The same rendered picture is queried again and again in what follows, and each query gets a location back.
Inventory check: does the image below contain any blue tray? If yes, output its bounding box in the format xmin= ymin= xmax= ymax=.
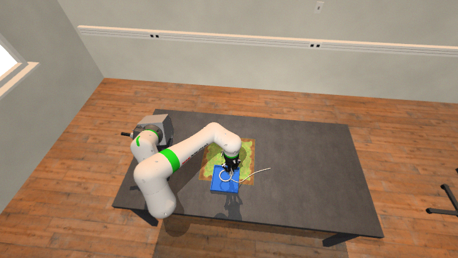
xmin=210 ymin=165 xmax=240 ymax=194

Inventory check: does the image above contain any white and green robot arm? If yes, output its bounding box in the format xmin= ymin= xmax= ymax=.
xmin=121 ymin=122 xmax=242 ymax=219

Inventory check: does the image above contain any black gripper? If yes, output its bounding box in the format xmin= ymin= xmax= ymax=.
xmin=222 ymin=159 xmax=241 ymax=176

